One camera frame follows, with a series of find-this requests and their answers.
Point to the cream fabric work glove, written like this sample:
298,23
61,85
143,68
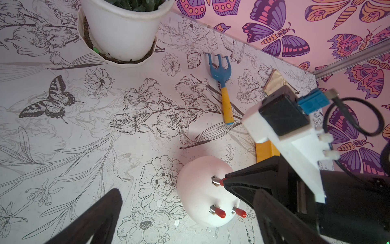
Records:
275,82

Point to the red screw protection sleeve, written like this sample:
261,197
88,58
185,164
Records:
239,212

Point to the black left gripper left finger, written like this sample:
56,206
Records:
96,225

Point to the steel screw on dome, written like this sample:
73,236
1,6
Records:
216,180

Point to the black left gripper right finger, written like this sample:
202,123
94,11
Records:
280,226

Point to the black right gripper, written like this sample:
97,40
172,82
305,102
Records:
353,212

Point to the yellow plastic tray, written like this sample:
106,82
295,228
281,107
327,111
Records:
265,151

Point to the blue yellow garden rake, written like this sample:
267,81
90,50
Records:
222,75

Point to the green plant in white pot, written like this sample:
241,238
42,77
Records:
120,37

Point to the white dome with screws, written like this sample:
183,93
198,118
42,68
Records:
197,192

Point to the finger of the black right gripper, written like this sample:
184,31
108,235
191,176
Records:
261,176

